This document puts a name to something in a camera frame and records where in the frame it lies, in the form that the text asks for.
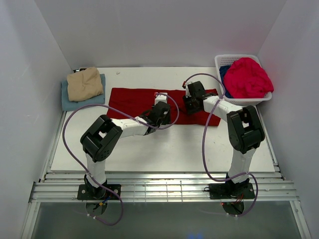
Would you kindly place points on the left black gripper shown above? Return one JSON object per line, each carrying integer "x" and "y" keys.
{"x": 167, "y": 120}

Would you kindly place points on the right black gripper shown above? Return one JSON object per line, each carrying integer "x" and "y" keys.
{"x": 190, "y": 111}

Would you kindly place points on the dark red t shirt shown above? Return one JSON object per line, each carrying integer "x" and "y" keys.
{"x": 136, "y": 101}

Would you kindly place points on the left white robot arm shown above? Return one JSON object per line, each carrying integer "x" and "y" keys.
{"x": 102, "y": 136}

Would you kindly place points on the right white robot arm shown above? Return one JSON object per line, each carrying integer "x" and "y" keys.
{"x": 245, "y": 134}

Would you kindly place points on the dark blue t shirt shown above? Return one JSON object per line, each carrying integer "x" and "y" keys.
{"x": 223, "y": 70}

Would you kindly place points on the white plastic basket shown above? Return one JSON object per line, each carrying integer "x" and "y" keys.
{"x": 229, "y": 59}

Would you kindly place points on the pink crumpled t shirt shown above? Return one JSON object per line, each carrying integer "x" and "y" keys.
{"x": 246, "y": 79}

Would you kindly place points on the folded beige t shirt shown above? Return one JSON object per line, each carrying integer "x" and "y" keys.
{"x": 84, "y": 85}

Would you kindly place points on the folded light blue t shirt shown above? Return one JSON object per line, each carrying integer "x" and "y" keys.
{"x": 71, "y": 106}

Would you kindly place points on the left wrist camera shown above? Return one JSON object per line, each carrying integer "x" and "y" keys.
{"x": 160, "y": 97}

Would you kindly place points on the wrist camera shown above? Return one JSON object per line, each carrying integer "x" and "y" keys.
{"x": 160, "y": 97}
{"x": 185, "y": 87}

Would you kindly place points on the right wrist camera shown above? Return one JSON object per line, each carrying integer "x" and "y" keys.
{"x": 185, "y": 87}

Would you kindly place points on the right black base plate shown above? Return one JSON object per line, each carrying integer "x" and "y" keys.
{"x": 226, "y": 191}

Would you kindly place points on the aluminium rail frame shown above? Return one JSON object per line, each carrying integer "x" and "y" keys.
{"x": 162, "y": 187}

